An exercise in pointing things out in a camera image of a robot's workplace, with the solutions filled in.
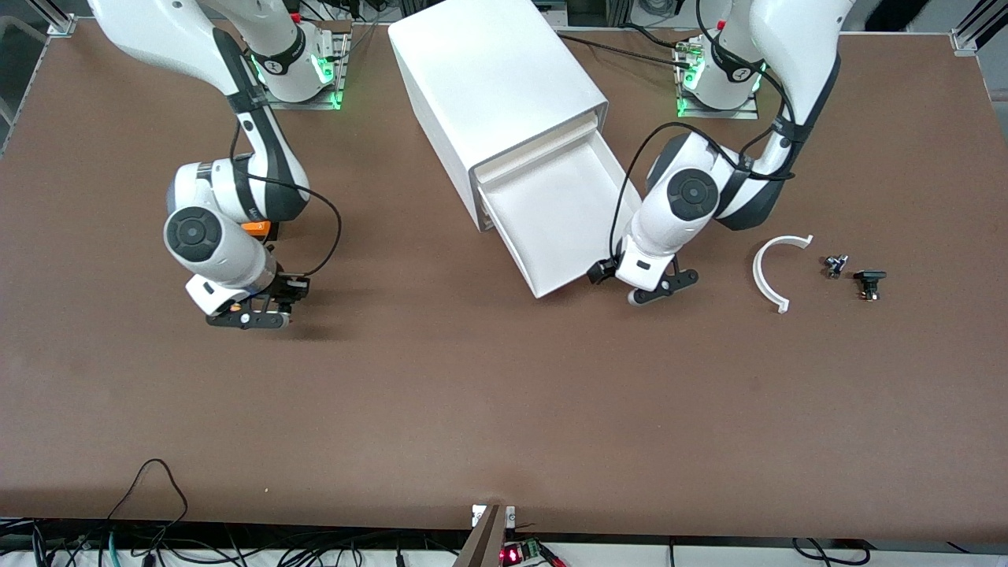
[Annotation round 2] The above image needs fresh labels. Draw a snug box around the white drawer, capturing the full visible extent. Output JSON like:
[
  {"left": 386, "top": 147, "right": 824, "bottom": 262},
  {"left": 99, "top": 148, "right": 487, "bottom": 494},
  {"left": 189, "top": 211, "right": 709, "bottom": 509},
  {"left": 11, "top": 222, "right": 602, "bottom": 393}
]
[
  {"left": 472, "top": 113, "right": 601, "bottom": 187},
  {"left": 479, "top": 130, "right": 646, "bottom": 300}
]

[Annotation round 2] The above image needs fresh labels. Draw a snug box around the white drawer cabinet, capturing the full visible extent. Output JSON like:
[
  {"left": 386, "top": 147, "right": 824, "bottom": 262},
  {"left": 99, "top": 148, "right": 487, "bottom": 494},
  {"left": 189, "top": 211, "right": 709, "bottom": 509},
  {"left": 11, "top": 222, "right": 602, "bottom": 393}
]
[{"left": 387, "top": 0, "right": 610, "bottom": 233}]

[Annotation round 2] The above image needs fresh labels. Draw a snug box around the white curved plastic arc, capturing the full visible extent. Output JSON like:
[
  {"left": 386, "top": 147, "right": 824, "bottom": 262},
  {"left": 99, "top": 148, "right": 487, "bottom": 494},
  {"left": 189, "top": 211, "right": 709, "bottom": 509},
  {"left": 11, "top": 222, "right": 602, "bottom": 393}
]
[{"left": 752, "top": 234, "right": 815, "bottom": 315}]

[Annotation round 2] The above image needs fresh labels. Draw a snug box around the circuit board with red light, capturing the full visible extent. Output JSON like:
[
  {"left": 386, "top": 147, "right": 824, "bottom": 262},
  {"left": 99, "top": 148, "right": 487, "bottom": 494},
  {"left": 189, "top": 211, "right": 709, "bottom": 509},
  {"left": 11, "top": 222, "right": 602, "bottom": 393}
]
[{"left": 500, "top": 538, "right": 566, "bottom": 567}]

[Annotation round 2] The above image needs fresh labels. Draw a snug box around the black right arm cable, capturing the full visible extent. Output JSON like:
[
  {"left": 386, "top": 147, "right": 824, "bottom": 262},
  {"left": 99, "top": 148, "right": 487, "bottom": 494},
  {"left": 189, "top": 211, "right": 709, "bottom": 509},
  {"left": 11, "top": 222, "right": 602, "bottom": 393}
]
[{"left": 227, "top": 118, "right": 343, "bottom": 278}]

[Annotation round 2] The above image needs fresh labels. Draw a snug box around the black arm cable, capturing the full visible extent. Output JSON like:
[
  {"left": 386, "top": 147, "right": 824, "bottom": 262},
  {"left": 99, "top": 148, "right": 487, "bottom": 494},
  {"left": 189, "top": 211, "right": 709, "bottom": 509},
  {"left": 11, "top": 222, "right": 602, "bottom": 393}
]
[
  {"left": 609, "top": 0, "right": 798, "bottom": 266},
  {"left": 227, "top": 118, "right": 343, "bottom": 278}
]

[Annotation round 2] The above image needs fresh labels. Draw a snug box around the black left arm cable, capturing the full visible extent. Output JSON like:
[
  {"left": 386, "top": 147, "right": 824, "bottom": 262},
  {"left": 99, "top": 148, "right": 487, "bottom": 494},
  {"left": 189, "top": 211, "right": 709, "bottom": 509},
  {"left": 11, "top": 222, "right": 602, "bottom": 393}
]
[{"left": 609, "top": 0, "right": 798, "bottom": 266}]

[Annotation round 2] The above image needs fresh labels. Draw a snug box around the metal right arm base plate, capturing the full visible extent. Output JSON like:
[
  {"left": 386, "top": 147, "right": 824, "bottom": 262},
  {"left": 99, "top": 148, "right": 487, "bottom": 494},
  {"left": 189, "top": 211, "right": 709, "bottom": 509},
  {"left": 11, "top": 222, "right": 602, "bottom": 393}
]
[{"left": 260, "top": 31, "right": 350, "bottom": 111}]

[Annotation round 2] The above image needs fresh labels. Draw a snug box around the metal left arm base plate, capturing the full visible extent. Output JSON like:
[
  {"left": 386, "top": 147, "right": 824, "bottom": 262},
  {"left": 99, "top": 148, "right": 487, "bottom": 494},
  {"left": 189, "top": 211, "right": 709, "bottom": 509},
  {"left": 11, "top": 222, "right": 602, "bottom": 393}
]
[{"left": 675, "top": 39, "right": 762, "bottom": 120}]

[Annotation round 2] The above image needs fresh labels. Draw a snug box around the black cable on table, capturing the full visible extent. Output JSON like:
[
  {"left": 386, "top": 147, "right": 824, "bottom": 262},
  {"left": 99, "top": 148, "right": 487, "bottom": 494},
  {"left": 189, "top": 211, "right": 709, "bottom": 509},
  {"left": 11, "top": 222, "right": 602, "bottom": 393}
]
[{"left": 554, "top": 24, "right": 695, "bottom": 70}]

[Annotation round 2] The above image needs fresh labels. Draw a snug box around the black looped cable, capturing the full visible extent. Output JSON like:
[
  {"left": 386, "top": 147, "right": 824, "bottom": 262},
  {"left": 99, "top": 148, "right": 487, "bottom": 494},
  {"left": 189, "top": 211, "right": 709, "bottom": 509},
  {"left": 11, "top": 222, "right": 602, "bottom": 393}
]
[{"left": 106, "top": 458, "right": 191, "bottom": 552}]

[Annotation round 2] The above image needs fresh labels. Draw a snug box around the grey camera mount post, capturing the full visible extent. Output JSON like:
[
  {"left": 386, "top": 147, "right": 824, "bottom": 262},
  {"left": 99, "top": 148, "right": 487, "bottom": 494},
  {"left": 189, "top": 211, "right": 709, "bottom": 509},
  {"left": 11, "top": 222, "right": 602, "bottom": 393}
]
[{"left": 453, "top": 504, "right": 517, "bottom": 567}]

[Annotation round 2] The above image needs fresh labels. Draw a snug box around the aluminium frame profile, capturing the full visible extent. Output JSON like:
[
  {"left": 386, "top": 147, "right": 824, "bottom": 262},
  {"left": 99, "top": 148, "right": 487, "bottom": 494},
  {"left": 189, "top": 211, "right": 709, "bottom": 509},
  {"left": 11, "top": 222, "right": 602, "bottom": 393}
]
[
  {"left": 949, "top": 0, "right": 1008, "bottom": 54},
  {"left": 30, "top": 0, "right": 80, "bottom": 37}
]

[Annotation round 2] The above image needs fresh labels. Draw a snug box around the black coiled cable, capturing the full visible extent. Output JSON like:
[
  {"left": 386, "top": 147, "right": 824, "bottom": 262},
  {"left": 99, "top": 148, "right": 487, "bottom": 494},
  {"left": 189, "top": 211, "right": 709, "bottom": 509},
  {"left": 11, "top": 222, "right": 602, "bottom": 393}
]
[{"left": 791, "top": 537, "right": 872, "bottom": 567}]

